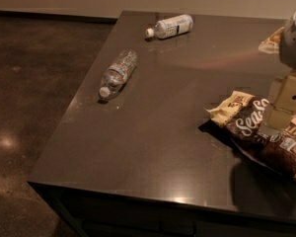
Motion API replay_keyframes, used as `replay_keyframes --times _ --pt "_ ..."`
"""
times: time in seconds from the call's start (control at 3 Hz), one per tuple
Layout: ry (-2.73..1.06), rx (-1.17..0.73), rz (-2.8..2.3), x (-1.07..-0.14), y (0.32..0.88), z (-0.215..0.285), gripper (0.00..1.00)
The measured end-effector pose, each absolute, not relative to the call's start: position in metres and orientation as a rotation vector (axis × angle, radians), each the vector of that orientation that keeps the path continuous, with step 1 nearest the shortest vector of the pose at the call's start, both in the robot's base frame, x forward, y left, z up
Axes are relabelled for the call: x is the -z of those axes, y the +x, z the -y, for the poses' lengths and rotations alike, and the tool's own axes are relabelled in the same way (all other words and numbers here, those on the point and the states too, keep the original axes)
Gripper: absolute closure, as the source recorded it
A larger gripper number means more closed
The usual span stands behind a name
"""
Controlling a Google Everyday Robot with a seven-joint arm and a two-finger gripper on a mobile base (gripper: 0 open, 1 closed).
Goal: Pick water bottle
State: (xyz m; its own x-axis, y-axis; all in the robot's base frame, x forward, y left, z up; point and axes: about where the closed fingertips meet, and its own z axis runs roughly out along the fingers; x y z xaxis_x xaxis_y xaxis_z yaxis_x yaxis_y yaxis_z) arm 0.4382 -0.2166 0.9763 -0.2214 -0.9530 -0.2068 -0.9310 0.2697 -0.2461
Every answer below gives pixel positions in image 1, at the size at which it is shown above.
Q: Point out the clear water bottle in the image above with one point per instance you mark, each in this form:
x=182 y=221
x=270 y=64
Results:
x=117 y=74

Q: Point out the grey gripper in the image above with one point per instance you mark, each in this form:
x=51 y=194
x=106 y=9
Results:
x=294 y=43

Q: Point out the dark table cabinet base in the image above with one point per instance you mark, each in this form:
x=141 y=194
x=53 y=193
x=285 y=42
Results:
x=93 y=214

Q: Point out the small orange snack packet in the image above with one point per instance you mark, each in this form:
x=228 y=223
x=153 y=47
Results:
x=271 y=44

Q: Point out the brown sea salt snack bag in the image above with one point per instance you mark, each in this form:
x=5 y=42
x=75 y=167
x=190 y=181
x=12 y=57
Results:
x=240 y=117

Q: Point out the white labelled water bottle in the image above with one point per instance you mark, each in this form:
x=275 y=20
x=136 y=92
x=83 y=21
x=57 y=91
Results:
x=171 y=27

